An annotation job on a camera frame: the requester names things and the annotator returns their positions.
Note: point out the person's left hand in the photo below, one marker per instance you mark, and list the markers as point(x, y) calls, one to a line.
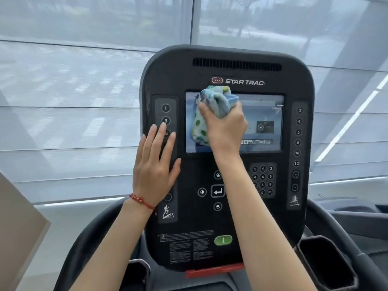
point(153, 178)

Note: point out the person's right hand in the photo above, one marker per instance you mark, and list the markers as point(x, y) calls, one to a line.
point(225, 133)

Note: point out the person's left thumb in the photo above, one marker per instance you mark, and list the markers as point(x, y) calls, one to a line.
point(176, 171)

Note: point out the person's left little finger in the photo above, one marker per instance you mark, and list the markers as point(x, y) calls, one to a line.
point(142, 150)

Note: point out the person's right thumb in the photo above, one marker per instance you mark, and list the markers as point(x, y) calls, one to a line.
point(206, 110)

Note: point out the person's left middle finger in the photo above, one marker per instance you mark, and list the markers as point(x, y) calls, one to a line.
point(160, 142)

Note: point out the blue green dotted cleaning cloth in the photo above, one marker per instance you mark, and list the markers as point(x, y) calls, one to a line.
point(213, 98)

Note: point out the person's left forearm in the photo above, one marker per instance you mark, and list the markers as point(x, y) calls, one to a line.
point(118, 245)

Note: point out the person's right forearm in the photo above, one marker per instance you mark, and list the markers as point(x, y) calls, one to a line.
point(257, 224)

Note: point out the black treadmill console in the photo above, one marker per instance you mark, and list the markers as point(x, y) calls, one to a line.
point(194, 69)

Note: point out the treadmill touch screen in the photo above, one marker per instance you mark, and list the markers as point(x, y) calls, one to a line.
point(260, 103)

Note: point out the wide grey roller blind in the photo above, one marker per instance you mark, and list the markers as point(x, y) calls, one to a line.
point(75, 103)

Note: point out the green oval start button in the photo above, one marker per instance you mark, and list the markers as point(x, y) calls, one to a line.
point(223, 240)

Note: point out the numeric keypad buttons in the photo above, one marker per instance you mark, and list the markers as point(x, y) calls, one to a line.
point(263, 175)

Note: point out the red emergency stop bar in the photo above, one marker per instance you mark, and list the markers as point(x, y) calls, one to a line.
point(212, 271)

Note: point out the small black cup holder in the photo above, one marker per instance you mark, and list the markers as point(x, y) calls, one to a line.
point(138, 275)

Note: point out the beige panel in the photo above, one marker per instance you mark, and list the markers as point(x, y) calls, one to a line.
point(18, 233)

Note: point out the large black cup holder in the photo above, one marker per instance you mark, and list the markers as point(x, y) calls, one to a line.
point(324, 263)

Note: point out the black exercise machine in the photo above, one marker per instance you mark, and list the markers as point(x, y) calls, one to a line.
point(357, 218)

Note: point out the black treadmill handrail frame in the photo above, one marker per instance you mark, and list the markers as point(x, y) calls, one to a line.
point(91, 233)

